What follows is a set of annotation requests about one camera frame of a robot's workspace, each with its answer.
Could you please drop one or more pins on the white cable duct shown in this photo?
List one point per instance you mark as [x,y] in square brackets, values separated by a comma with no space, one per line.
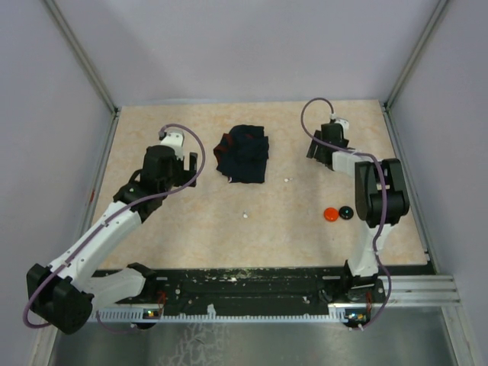
[121,314]

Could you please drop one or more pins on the dark navy folded cloth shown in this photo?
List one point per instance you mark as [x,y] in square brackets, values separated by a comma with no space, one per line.
[242,154]

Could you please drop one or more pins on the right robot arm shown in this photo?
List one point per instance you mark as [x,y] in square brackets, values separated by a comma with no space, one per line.
[381,199]

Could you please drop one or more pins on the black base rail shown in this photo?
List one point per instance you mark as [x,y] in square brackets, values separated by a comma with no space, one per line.
[259,291]

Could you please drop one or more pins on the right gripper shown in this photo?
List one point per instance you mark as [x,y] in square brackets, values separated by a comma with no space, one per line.
[315,150]

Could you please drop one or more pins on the orange earbud case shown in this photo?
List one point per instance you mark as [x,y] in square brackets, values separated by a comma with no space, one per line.
[331,214]

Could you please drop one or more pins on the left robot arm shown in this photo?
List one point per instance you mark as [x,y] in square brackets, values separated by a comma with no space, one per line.
[66,292]

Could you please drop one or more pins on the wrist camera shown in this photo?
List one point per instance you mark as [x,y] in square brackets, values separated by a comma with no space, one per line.
[174,139]
[339,120]

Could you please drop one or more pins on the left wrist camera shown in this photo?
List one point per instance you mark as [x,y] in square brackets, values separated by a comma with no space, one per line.
[174,139]

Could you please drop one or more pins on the black earbud case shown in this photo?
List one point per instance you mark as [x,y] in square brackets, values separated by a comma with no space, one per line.
[346,212]

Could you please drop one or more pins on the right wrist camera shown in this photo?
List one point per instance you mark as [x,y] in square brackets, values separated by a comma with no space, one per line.
[339,120]

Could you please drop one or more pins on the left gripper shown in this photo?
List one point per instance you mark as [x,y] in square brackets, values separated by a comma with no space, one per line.
[185,175]

